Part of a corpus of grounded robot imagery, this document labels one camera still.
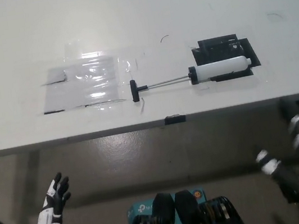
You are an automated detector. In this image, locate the white air pump black handle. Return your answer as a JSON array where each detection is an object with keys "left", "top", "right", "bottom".
[{"left": 128, "top": 54, "right": 256, "bottom": 104}]

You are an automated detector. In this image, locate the clear plastic film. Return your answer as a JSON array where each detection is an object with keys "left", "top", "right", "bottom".
[{"left": 25, "top": 30, "right": 146, "bottom": 122}]

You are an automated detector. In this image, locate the teal router box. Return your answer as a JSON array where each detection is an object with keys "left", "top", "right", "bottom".
[{"left": 124, "top": 187, "right": 211, "bottom": 224}]

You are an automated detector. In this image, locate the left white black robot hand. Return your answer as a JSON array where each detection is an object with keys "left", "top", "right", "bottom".
[{"left": 20, "top": 170, "right": 77, "bottom": 224}]

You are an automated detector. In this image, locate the clear plastic sheet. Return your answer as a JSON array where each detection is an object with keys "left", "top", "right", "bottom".
[{"left": 36, "top": 54, "right": 128, "bottom": 116}]

